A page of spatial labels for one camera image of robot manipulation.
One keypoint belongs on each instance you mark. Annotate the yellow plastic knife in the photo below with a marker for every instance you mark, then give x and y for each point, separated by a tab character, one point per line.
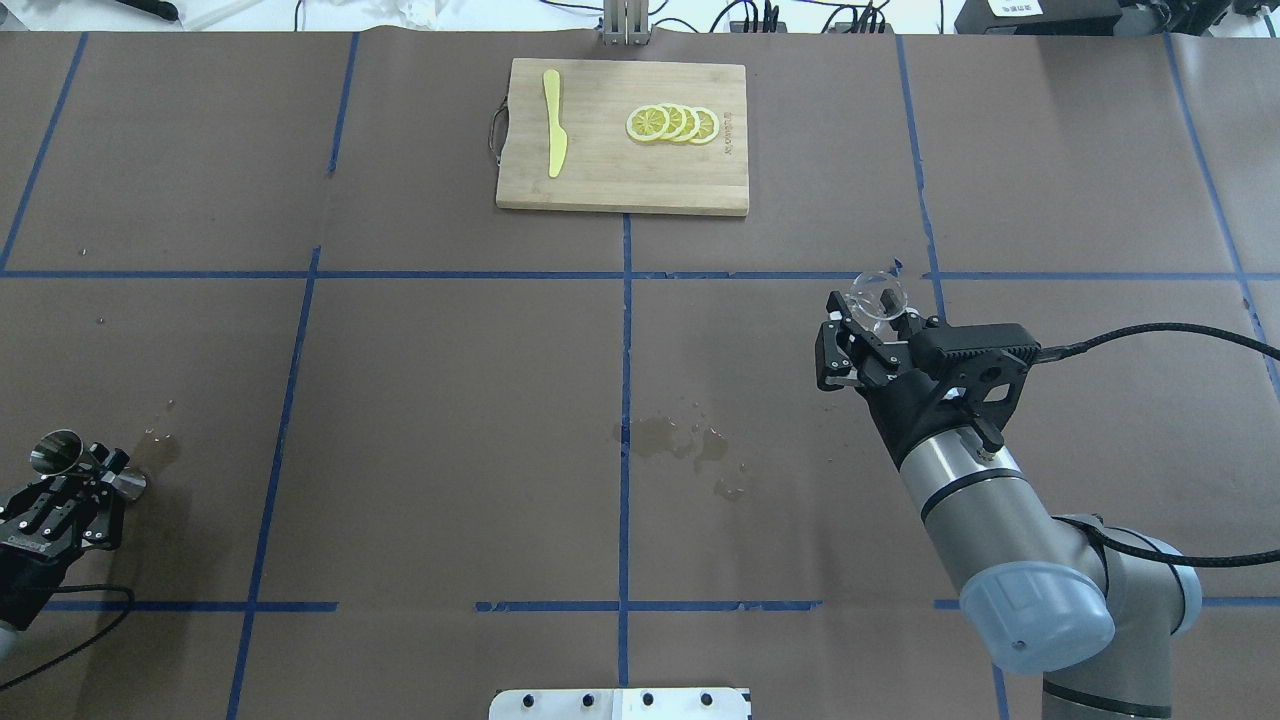
558	139

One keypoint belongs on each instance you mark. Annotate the black small pc box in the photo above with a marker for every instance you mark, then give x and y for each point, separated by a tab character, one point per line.
1038	18

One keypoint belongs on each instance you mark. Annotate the bamboo cutting board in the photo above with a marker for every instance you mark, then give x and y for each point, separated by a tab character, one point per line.
605	170

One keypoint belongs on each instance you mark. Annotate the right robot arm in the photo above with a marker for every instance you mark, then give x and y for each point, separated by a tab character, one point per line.
1090	609

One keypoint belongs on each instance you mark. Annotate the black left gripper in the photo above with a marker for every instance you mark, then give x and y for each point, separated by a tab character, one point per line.
22	578

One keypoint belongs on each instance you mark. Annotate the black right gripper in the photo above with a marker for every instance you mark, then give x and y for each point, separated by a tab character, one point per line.
900	412

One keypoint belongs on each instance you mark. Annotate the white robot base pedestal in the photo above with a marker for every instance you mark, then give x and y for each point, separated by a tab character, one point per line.
623	703

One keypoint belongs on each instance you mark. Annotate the steel jigger measuring cup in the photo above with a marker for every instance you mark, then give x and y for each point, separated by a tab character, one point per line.
64	450

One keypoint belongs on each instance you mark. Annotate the aluminium frame post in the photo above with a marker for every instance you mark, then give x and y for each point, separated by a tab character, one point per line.
625	23

